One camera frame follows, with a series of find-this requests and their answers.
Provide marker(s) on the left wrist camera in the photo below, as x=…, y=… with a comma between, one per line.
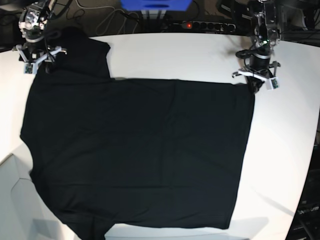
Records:
x=272, y=83

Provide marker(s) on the black T-shirt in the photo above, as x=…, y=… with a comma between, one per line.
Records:
x=155, y=153

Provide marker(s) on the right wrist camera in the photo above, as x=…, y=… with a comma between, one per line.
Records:
x=28, y=68

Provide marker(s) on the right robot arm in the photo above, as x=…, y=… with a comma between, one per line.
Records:
x=33, y=26

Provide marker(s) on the black power strip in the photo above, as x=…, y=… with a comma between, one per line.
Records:
x=201, y=27

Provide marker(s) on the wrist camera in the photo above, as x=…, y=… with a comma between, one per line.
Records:
x=272, y=83
x=28, y=68

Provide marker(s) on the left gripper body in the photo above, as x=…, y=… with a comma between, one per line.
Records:
x=256, y=79

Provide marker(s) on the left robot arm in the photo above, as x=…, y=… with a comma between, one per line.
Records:
x=258, y=68

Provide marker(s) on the blue plastic box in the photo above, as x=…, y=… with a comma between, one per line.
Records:
x=168, y=5

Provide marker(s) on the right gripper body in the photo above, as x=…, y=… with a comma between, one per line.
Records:
x=38, y=56

